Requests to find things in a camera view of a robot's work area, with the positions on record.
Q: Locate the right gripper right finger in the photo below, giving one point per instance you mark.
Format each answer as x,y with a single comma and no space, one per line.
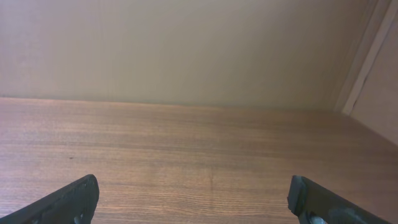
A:
312,203

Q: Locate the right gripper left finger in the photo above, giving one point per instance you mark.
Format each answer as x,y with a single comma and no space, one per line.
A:
73,203

